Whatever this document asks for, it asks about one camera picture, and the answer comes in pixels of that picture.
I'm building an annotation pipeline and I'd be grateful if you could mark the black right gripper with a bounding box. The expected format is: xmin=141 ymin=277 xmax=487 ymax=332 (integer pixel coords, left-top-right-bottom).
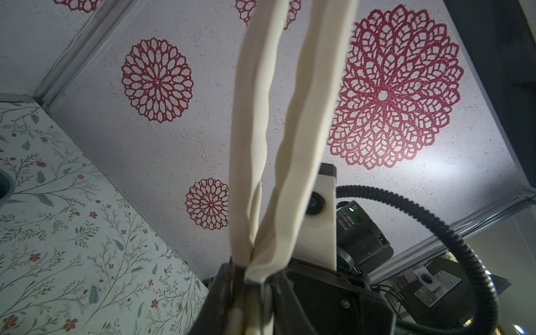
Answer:
xmin=288 ymin=201 xmax=396 ymax=334

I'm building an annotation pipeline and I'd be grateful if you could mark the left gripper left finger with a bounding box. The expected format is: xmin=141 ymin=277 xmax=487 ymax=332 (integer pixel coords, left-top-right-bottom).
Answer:
xmin=188 ymin=263 xmax=233 ymax=335

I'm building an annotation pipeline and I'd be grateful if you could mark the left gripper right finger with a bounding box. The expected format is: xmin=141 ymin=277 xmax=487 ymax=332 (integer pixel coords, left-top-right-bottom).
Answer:
xmin=263 ymin=272 xmax=310 ymax=334

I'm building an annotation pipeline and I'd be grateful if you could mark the white paper gift bag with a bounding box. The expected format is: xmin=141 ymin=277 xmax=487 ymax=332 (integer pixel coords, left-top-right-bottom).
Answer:
xmin=223 ymin=1 xmax=359 ymax=334

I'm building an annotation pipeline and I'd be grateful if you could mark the grey-blue cup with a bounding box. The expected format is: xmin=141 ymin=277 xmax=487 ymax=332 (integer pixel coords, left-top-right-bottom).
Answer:
xmin=0 ymin=170 xmax=15 ymax=207

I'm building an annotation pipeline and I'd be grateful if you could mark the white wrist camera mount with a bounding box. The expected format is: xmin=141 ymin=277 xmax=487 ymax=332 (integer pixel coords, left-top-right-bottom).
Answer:
xmin=293 ymin=163 xmax=337 ymax=271

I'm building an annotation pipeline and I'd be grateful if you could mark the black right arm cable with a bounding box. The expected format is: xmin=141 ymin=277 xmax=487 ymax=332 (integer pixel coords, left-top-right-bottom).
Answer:
xmin=336 ymin=185 xmax=500 ymax=335

